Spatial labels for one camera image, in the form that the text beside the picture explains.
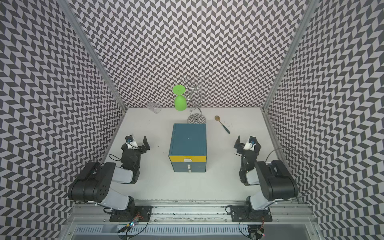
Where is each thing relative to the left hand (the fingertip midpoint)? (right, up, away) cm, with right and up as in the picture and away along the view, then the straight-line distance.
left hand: (138, 138), depth 90 cm
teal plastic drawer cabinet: (+32, -3, -20) cm, 38 cm away
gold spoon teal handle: (+51, +13, +22) cm, 57 cm away
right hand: (+65, 0, -1) cm, 66 cm away
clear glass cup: (+1, +22, +30) cm, 37 cm away
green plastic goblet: (+26, +23, 0) cm, 35 cm away
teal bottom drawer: (+32, -17, -6) cm, 37 cm away
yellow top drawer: (+32, -8, -18) cm, 37 cm away
